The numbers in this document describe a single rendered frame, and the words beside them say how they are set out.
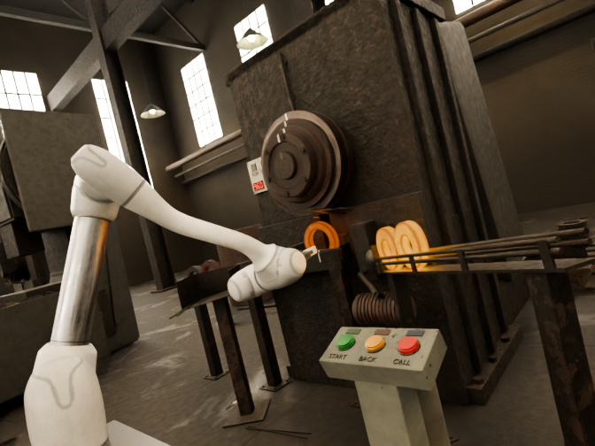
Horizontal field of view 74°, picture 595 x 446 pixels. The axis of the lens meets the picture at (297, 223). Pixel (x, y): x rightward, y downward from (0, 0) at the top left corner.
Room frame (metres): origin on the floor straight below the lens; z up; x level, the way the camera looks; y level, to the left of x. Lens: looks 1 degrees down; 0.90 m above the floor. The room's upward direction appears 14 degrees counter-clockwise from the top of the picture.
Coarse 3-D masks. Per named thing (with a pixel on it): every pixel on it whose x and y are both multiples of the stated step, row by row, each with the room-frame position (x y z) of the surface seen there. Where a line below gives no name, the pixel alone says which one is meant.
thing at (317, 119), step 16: (288, 112) 1.76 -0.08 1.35; (304, 112) 1.71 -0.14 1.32; (272, 128) 1.84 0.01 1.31; (336, 144) 1.62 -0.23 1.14; (336, 160) 1.63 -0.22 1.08; (336, 176) 1.65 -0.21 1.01; (272, 192) 1.91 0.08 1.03; (336, 192) 1.70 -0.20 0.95; (288, 208) 1.86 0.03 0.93; (320, 208) 1.73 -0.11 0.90
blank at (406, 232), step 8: (400, 224) 1.23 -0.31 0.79; (408, 224) 1.20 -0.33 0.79; (416, 224) 1.19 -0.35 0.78; (400, 232) 1.24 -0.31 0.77; (408, 232) 1.19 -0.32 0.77; (416, 232) 1.17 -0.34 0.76; (400, 240) 1.26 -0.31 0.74; (408, 240) 1.26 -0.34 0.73; (416, 240) 1.16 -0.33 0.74; (424, 240) 1.16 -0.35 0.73; (400, 248) 1.27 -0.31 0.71; (408, 248) 1.26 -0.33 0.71; (416, 248) 1.17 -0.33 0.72; (424, 248) 1.16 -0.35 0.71; (424, 256) 1.16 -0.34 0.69; (408, 264) 1.24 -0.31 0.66; (416, 264) 1.19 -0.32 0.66; (424, 264) 1.19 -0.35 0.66
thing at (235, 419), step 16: (208, 272) 2.02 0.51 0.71; (224, 272) 2.01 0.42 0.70; (192, 288) 1.99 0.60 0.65; (208, 288) 2.02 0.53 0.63; (224, 288) 2.01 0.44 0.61; (224, 304) 1.88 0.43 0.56; (224, 320) 1.88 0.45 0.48; (224, 336) 1.88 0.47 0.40; (240, 352) 1.92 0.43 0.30; (240, 368) 1.88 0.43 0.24; (240, 384) 1.88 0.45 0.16; (240, 400) 1.88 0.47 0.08; (240, 416) 1.88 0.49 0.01; (256, 416) 1.84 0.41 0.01
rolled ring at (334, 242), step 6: (318, 222) 1.78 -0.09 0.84; (324, 222) 1.78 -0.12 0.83; (306, 228) 1.83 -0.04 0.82; (312, 228) 1.80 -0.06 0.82; (318, 228) 1.78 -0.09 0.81; (324, 228) 1.75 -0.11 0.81; (330, 228) 1.74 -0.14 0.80; (306, 234) 1.83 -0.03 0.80; (312, 234) 1.83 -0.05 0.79; (330, 234) 1.74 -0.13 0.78; (336, 234) 1.75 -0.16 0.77; (306, 240) 1.84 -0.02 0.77; (312, 240) 1.84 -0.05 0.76; (330, 240) 1.74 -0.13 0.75; (336, 240) 1.74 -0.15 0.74; (306, 246) 1.84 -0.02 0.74; (330, 246) 1.75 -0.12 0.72; (336, 246) 1.74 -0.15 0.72
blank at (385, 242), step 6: (384, 228) 1.36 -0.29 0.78; (390, 228) 1.35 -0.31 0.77; (378, 234) 1.41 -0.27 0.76; (384, 234) 1.36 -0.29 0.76; (390, 234) 1.33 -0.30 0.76; (378, 240) 1.42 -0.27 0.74; (384, 240) 1.37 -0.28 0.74; (390, 240) 1.32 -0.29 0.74; (378, 246) 1.43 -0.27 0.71; (384, 246) 1.41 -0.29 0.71; (390, 246) 1.33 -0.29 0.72; (378, 252) 1.45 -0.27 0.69; (384, 252) 1.41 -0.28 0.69; (390, 252) 1.41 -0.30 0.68; (396, 252) 1.31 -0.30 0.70; (396, 258) 1.32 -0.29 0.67
